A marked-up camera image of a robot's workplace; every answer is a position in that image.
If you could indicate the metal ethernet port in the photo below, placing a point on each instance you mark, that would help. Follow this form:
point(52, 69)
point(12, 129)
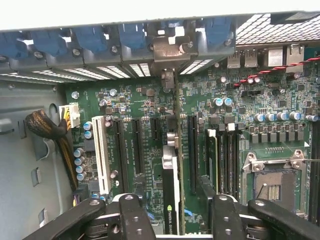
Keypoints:
point(295, 58)

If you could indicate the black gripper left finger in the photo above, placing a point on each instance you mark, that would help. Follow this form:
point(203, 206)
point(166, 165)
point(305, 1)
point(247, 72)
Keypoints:
point(135, 220)

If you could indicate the metal locking lever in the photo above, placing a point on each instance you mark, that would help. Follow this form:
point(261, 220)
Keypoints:
point(312, 160)
point(262, 191)

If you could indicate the short black expansion slot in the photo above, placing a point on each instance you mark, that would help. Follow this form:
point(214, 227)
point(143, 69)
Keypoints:
point(156, 130)

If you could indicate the white PCI expansion slot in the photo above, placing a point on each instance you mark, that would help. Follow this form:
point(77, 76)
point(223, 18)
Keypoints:
point(101, 155)

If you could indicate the black RAM slot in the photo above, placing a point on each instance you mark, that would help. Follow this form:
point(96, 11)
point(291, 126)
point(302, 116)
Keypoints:
point(230, 162)
point(238, 162)
point(315, 175)
point(222, 162)

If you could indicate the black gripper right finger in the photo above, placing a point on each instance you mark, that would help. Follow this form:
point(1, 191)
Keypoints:
point(227, 220)

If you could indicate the white power connector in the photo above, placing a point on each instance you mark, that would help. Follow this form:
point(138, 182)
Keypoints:
point(73, 115)

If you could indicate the metal USB port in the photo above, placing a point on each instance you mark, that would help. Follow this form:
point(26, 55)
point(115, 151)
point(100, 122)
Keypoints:
point(250, 59)
point(234, 60)

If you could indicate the open PC case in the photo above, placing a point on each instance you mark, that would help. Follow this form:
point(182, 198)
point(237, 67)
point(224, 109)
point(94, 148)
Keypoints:
point(25, 150)

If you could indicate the green motherboard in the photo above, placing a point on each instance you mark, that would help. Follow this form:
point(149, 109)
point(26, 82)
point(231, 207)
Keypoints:
point(140, 100)

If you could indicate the black power connector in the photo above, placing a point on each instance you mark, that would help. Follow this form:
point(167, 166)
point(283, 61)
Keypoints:
point(81, 195)

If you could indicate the metal rear port block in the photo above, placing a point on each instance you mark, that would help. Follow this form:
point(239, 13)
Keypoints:
point(275, 57)

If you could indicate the CPU socket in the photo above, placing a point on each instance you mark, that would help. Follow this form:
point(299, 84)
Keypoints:
point(275, 185)

